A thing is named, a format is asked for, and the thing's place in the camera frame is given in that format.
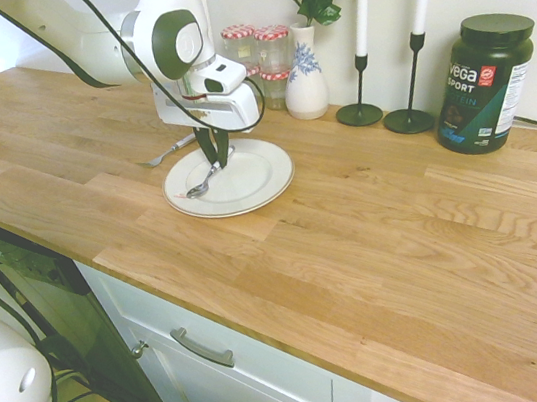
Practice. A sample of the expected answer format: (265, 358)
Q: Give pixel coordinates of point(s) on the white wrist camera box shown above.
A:
(225, 72)

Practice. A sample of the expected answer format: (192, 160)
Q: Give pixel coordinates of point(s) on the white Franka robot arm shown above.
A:
(88, 46)

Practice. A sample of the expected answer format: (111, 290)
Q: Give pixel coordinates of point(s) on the white vase blue floral print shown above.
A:
(307, 94)

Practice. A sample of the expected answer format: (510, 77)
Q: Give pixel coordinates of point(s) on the black Vega protein tub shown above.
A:
(484, 88)

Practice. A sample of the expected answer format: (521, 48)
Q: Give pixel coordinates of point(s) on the white plate with gold rim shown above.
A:
(254, 173)

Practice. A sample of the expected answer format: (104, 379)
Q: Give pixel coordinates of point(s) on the tall black candle holder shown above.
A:
(408, 120)

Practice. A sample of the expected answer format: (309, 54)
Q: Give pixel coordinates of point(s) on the glass jar red checkered lid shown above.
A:
(239, 46)
(277, 91)
(273, 51)
(254, 69)

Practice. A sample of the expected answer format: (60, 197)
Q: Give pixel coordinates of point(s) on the black dishwasher front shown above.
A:
(50, 294)

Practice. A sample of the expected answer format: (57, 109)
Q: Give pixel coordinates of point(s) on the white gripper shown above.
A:
(230, 113)

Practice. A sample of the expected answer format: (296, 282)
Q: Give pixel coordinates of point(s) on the silver cabinet knob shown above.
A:
(139, 349)

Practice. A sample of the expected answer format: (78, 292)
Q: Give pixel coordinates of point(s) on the medium black candle holder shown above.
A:
(359, 114)

